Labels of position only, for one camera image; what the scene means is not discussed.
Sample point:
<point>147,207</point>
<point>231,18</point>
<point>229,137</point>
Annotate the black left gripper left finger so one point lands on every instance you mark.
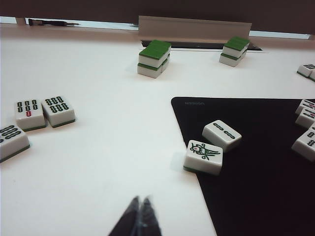
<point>128,221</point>

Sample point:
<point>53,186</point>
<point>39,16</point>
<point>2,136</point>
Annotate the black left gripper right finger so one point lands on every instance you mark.
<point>148,221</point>

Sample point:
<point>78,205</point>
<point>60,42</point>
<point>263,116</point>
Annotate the bird mahjong tile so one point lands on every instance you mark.
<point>203,159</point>

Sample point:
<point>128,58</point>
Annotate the two-bamboo mahjong tile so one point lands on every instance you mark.
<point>221,136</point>

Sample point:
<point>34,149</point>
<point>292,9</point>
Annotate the green-marked bamboo mahjong tile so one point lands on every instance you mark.
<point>305,145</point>

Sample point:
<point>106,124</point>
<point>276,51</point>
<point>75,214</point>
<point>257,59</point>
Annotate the red-marked bamboo mahjong tile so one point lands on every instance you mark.
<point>304,105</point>
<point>305,120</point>

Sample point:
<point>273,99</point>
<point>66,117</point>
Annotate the six-bamboo mahjong tile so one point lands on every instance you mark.
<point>57,111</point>

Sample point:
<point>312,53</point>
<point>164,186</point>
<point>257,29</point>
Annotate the eight-bamboo mahjong tile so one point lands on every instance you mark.
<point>12,145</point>

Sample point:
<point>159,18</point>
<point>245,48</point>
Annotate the seven-bamboo mahjong tile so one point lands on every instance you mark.
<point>30,115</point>

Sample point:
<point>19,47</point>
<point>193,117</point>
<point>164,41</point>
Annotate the black fabric mat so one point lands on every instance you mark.
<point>258,184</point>

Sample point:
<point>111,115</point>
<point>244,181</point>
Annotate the black blue screwdriver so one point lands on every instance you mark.
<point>49,22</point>

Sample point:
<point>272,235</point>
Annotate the fabric desk divider panel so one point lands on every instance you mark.
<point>157,7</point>

